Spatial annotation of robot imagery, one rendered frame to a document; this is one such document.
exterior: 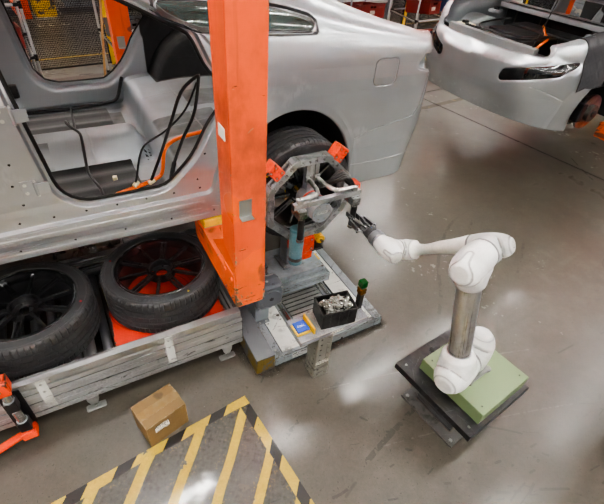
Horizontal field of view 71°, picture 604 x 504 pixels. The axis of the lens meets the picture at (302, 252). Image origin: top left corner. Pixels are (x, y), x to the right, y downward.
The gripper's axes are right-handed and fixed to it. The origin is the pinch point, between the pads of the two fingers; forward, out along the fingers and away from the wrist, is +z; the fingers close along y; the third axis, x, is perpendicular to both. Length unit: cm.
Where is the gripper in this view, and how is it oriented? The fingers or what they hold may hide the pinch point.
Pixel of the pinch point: (352, 215)
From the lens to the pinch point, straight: 244.0
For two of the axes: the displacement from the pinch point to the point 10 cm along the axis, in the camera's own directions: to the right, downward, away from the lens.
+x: 0.7, -7.6, -6.4
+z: -4.8, -5.9, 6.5
